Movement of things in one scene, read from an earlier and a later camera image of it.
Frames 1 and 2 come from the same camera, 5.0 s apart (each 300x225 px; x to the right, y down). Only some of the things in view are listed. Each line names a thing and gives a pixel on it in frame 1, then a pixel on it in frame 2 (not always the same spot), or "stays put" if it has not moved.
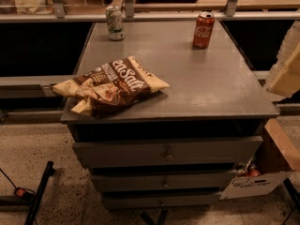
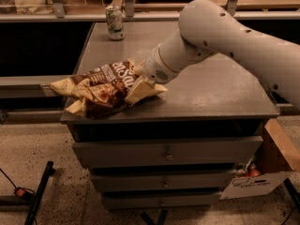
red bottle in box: [253, 172] stays put
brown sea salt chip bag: [109, 85] stays put
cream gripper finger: [285, 76] to [142, 89]
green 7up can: [114, 22] stays put
